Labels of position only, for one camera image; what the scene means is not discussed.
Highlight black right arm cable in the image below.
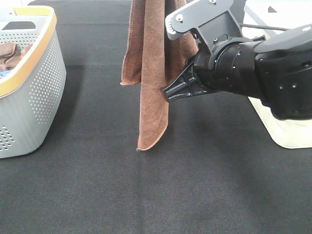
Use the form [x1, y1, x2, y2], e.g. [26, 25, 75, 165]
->
[238, 23, 291, 32]

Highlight brown microfibre towel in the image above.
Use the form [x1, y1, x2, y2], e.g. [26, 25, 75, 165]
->
[120, 0, 197, 151]

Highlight brown towel in basket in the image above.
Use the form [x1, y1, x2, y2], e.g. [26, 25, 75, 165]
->
[0, 42, 32, 72]

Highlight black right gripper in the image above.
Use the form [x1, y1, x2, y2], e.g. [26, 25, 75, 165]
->
[160, 39, 266, 103]

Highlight grey perforated laundry basket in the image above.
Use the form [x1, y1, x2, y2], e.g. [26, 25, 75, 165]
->
[0, 5, 66, 158]

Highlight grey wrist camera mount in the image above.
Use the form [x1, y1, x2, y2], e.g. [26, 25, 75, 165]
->
[165, 0, 243, 52]

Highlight black table cloth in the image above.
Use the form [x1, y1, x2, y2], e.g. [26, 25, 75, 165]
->
[0, 0, 312, 234]

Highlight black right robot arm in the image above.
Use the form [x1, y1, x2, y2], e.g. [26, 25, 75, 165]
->
[162, 24, 312, 120]

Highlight white storage bin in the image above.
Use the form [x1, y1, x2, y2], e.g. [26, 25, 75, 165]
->
[243, 0, 312, 149]

